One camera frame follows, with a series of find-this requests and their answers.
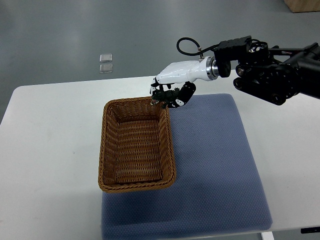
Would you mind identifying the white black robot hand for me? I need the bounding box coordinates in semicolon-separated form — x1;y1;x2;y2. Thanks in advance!
150;56;221;108

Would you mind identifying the dark green toy crocodile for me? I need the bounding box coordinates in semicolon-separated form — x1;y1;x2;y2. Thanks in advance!
150;87;180;109

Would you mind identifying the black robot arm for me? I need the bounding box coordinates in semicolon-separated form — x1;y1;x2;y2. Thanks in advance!
211;36;320;106

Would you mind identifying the brown wicker basket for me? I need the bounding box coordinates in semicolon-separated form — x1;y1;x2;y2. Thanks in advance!
97;97;177;193

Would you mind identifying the upper clear floor plate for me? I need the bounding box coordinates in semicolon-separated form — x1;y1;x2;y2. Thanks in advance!
99;53;113;63

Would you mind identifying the wooden box corner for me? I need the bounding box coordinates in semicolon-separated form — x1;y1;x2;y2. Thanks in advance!
284;0;320;13

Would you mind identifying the blue quilted mat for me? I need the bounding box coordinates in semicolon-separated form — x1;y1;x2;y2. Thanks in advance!
101;94;273;240

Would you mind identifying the white table leg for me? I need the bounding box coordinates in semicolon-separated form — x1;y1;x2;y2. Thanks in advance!
260;231;275;240

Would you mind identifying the black table control panel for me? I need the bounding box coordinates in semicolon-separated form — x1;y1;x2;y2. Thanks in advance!
300;226;320;234

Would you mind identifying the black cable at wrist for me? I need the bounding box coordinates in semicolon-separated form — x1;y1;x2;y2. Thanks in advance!
176;37;221;61

